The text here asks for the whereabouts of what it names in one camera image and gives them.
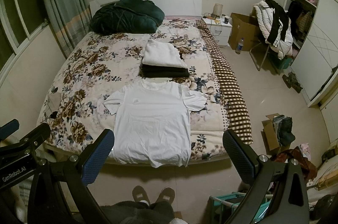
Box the small cardboard box with clothes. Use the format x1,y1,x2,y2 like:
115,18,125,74
262,113,296,155

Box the brown checkered blanket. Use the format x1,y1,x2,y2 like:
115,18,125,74
196,19,253,144

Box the white puffer jacket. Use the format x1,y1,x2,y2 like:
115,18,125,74
253,0,293,60

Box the teal drying rack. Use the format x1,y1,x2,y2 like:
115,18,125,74
209,192,273,223

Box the white wardrobe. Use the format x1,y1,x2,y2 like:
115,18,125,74
283,0,337,107

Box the beige table lamp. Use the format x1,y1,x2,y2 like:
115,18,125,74
213,3,223,17

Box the white t-shirt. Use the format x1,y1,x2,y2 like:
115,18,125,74
97,80,208,168

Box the right slipper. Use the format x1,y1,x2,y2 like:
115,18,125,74
156,187,175,205

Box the black striped jacket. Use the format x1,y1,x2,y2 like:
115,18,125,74
265,0,289,47

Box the plastic water bottle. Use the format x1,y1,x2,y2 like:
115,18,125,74
236,38,244,54

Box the folded white garment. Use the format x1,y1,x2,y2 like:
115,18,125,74
142,40,187,69

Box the folded black garment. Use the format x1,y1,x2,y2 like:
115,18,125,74
139,64,190,78

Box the dark shoes on floor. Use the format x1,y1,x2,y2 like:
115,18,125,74
282,72,303,93

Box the white nightstand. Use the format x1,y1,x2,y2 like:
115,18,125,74
202,15,232,46

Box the floral bed blanket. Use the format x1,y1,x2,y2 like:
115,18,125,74
38,18,229,161

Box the dark green quilt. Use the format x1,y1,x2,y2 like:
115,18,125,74
90,0,165,36

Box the window frame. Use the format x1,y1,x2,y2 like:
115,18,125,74
1,0,49,81

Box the clothes pile on floor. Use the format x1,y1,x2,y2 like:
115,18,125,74
273,147,317,183

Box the folding chair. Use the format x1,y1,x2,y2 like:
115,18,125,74
249,41,279,74

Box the large cardboard box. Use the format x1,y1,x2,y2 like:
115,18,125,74
228,13,261,52

